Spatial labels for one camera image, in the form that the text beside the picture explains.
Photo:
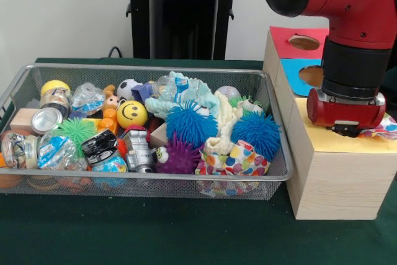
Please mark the dark green table cloth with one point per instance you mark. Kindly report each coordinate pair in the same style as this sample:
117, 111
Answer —
186, 234

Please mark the purple spiky toy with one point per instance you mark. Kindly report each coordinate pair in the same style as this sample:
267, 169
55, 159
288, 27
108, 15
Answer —
180, 157

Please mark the blue spiky ball with eyes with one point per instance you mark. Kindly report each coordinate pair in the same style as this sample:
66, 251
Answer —
191, 122

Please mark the light blue knitted cloth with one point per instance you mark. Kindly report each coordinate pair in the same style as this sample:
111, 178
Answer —
186, 91

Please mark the green spiky ball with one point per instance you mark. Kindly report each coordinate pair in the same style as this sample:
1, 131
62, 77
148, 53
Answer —
76, 131

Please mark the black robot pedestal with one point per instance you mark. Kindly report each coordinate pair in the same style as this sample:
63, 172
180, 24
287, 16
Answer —
173, 23

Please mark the silver mesh bin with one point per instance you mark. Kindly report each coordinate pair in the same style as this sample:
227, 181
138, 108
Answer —
77, 74

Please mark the black and white soccer ball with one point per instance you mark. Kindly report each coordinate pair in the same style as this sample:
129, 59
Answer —
128, 88

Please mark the yellow smiley ball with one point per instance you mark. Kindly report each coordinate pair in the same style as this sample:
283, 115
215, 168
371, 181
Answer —
131, 113

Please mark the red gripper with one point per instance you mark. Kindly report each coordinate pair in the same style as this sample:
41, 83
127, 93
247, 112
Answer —
344, 113

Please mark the white baseball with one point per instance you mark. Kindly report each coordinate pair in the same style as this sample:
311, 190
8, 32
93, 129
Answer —
228, 92

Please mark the cream knitted cloth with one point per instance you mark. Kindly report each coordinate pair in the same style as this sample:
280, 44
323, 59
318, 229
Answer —
224, 122

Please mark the wooden box with three holes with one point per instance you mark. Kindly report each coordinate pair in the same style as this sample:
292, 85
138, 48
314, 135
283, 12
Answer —
335, 184

